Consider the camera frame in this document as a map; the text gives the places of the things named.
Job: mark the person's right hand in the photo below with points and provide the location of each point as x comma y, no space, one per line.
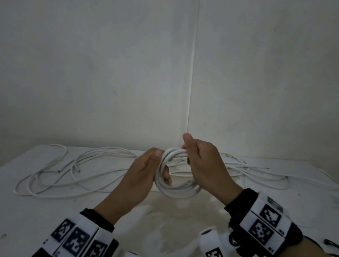
210,169

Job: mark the person's left hand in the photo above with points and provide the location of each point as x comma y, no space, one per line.
141,175

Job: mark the person's left forearm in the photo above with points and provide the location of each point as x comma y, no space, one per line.
114,208

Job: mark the black right wristband white markers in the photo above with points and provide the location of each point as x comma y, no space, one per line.
264,225

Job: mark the black wristband white markers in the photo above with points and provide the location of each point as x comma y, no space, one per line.
264,225
75,240

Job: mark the black left wristband white markers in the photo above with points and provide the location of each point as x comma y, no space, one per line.
75,240

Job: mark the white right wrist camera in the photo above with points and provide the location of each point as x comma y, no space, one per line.
209,241

